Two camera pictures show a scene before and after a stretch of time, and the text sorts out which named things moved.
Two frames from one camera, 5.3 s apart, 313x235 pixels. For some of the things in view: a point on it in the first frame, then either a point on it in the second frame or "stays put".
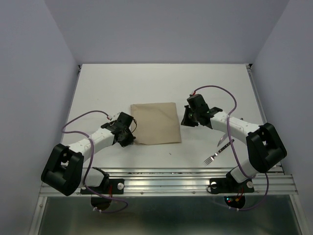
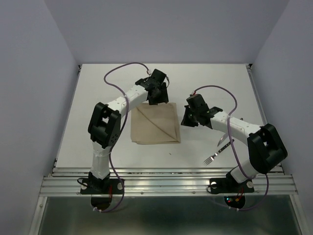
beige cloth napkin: (155, 123) stays put
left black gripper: (129, 141) -> (163, 97)
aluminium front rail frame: (177, 181) stays put
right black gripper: (185, 121) stays put
